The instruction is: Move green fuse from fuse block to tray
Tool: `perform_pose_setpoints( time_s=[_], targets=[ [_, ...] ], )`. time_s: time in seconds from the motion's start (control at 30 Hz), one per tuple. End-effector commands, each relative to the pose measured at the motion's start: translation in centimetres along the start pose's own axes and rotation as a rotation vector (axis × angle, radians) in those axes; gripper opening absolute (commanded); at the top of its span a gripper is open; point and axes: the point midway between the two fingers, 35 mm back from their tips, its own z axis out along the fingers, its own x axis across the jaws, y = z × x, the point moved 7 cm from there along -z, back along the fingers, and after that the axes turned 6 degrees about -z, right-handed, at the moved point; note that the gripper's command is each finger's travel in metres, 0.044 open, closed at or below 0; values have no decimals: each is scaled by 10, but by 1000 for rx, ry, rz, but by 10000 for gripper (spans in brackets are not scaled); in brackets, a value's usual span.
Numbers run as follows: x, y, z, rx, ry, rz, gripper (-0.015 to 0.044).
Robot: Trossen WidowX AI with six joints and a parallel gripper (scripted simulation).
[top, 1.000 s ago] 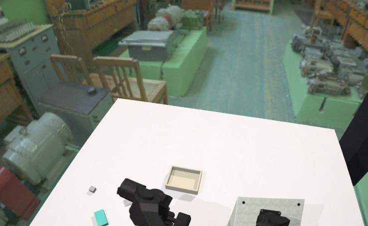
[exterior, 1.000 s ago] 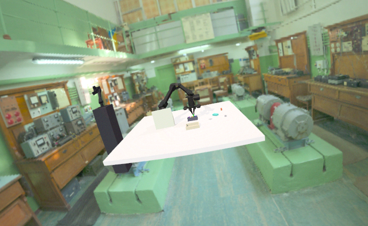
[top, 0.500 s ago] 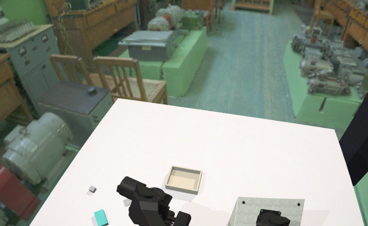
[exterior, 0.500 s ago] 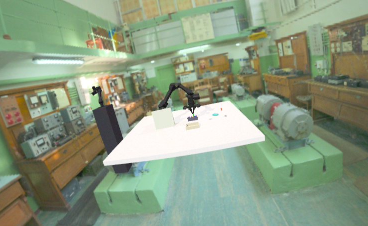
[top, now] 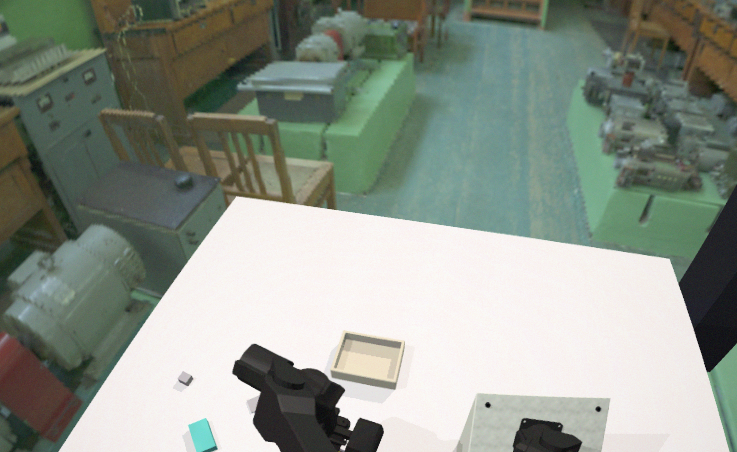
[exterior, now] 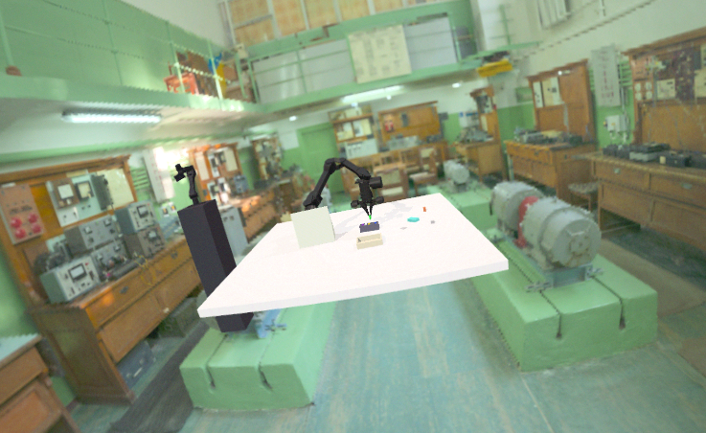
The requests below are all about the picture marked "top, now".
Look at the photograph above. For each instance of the teal rectangular block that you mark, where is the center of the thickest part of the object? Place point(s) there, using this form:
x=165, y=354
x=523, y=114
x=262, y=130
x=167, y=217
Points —
x=202, y=436

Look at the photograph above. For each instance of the beige shallow tray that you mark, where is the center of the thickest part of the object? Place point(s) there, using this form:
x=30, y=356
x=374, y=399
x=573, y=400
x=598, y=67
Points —
x=369, y=360

